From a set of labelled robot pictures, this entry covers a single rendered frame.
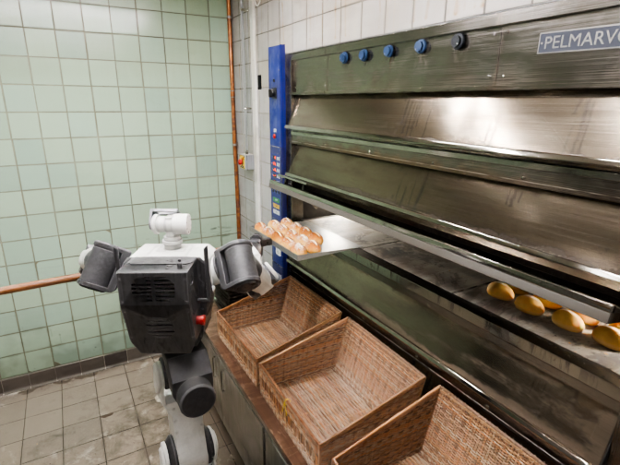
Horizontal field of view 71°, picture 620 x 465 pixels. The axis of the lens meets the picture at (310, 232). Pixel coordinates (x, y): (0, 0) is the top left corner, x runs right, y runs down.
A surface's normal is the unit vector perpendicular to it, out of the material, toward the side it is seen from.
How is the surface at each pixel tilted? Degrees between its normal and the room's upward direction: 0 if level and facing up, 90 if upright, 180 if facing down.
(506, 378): 70
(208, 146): 90
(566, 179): 90
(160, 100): 90
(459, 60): 90
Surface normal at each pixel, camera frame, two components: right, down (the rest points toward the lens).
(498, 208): -0.82, -0.20
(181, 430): 0.49, 0.10
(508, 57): -0.87, 0.17
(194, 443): 0.45, -0.14
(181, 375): 0.35, -0.51
